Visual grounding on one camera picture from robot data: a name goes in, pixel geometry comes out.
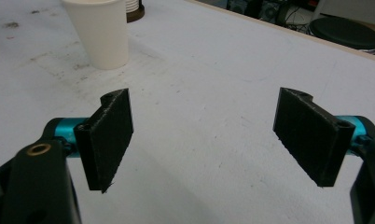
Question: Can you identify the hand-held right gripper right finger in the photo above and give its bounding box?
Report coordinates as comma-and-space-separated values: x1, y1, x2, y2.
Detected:
271, 87, 369, 188

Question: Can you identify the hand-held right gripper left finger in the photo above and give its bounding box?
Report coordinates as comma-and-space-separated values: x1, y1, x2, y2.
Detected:
53, 88, 134, 194

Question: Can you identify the single white paper cup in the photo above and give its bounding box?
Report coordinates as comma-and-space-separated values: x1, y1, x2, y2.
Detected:
61, 0, 130, 71

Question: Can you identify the dark wooden wire cup holder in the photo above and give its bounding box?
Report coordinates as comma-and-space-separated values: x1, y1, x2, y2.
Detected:
126, 0, 146, 23

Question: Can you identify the stack of white paper cups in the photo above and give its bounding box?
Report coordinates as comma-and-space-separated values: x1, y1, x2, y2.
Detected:
125, 0, 141, 14

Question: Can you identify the black round stool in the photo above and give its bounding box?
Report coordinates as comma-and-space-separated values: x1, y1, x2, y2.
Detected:
309, 16, 375, 56

